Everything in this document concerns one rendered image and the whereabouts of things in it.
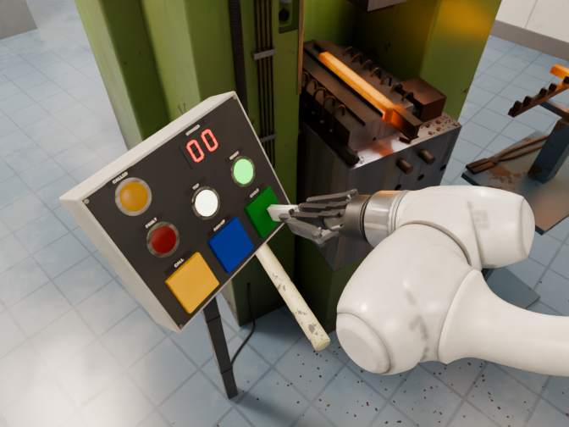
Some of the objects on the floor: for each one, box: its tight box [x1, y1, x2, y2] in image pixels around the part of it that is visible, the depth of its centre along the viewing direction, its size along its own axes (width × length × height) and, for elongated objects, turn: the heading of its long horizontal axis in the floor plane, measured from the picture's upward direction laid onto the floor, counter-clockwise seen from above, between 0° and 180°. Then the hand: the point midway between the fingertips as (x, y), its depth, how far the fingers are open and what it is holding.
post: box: [202, 296, 238, 399], centre depth 118 cm, size 4×4×108 cm
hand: (284, 213), depth 80 cm, fingers closed
